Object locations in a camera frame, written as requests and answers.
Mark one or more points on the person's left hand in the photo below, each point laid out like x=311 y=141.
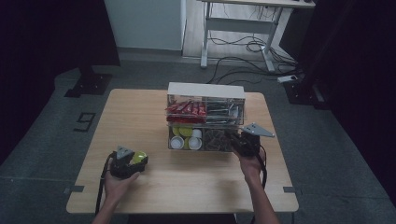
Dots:
x=118 y=186

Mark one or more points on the white capsule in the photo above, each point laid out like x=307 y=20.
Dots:
x=176 y=142
x=195 y=143
x=197 y=133

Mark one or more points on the green-lidded capsule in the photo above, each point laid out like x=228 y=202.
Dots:
x=138 y=157
x=175 y=130
x=186 y=143
x=186 y=131

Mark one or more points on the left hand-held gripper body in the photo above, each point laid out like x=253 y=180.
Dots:
x=123 y=166

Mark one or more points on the dark curtain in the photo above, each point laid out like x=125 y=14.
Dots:
x=358 y=77
x=46 y=46

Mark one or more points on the person's right hand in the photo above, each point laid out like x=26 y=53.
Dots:
x=252 y=166

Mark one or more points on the white power strip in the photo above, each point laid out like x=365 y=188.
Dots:
x=287 y=78

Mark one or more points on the row of red packets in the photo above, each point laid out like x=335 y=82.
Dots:
x=186 y=109

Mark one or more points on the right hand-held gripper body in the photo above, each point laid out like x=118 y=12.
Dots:
x=250 y=143

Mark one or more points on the white-topped clear drawer organizer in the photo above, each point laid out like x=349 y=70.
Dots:
x=205 y=90

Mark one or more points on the pile of dark square packets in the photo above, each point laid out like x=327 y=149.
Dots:
x=216 y=140

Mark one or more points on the clear plastic drawer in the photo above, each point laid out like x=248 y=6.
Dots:
x=242 y=112
x=199 y=149

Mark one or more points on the white desk frame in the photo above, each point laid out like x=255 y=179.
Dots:
x=243 y=25

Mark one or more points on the white cabinet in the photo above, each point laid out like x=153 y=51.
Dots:
x=146 y=23

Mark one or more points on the black stand base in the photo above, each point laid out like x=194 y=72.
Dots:
x=303 y=91
x=90 y=84

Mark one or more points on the pile of dark stick packets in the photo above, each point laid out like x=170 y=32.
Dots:
x=222 y=112

